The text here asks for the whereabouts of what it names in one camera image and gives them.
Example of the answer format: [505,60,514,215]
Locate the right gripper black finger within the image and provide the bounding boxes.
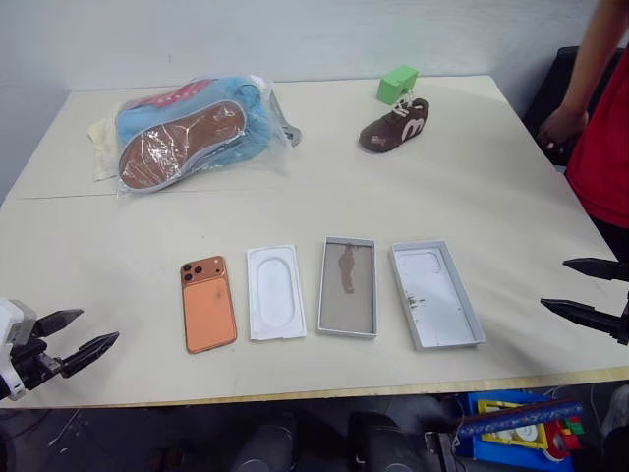
[540,297,626,341]
[561,257,629,283]

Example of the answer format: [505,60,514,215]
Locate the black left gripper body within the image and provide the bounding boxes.
[8,337,68,392]

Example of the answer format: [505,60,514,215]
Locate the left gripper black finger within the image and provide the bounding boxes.
[60,330,121,380]
[33,308,86,341]

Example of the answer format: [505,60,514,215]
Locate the blue toy bin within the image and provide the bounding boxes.
[460,389,592,464]

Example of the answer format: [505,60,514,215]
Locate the phone box bottom with cardboard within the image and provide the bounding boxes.
[315,235,379,341]

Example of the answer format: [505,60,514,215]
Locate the bystander bare hand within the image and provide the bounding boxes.
[537,104,591,151]

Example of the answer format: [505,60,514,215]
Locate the bystander red shirt torso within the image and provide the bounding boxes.
[564,0,629,269]

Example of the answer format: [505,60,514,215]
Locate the blue patterned roll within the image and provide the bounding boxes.
[455,399,586,440]

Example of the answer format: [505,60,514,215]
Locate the orange smartphone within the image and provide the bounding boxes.
[179,254,239,355]

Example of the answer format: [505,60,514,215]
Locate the cream cloth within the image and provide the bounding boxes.
[86,116,125,184]

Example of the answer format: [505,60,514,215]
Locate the black chair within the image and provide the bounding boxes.
[522,45,616,169]

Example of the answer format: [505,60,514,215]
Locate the white molded tray insert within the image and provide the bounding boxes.
[245,241,310,343]

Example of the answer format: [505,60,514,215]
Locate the dark rounded shape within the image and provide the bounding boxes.
[347,411,429,472]
[229,420,299,472]

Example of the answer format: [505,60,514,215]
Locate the blue slipper brown sole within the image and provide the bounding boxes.
[117,98,250,194]

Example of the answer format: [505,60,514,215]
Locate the small brown shoe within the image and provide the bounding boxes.
[358,96,430,155]

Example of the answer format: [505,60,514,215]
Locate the blue shoes in plastic bag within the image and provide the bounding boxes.
[112,72,297,199]

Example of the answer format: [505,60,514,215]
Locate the green block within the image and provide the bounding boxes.
[376,63,420,105]

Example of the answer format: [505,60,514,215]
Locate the blue plush slipper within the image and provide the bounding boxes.
[116,75,272,166]

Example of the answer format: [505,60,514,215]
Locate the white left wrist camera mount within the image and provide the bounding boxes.
[0,296,37,402]

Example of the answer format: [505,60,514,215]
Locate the yellow toy frame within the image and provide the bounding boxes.
[475,398,552,451]

